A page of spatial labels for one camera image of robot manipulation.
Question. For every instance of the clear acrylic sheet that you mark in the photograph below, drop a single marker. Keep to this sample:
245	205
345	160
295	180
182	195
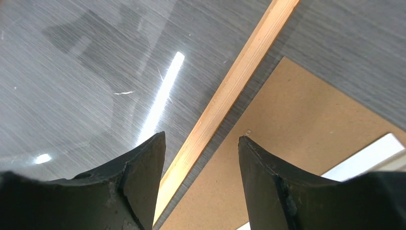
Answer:
84	81

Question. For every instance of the brown backing board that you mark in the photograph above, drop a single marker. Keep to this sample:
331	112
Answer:
302	120

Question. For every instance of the orange wooden picture frame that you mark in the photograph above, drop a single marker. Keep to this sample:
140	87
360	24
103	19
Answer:
253	52

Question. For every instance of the illustrated photo print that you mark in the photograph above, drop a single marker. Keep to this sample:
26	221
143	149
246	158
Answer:
364	158

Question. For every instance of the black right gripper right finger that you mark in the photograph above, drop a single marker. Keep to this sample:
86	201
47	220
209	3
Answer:
317	200

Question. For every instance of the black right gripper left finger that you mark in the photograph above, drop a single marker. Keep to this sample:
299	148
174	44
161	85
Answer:
118	195

